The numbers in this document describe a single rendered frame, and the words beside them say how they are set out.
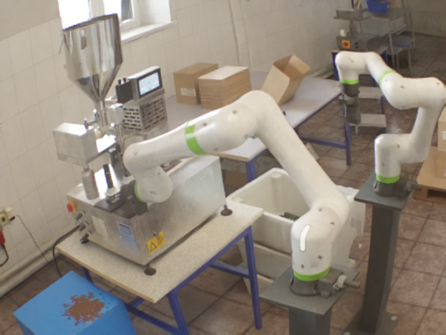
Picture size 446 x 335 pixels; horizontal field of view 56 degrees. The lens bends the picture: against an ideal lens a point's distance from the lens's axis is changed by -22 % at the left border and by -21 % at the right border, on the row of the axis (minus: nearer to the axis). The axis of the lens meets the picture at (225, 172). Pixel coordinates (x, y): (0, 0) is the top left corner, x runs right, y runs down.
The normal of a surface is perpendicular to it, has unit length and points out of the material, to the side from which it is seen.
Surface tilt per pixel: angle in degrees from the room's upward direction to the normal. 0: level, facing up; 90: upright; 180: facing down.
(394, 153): 88
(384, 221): 90
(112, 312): 90
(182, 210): 90
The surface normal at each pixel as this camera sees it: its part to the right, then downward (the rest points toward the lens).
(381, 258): -0.61, 0.42
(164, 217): 0.80, 0.16
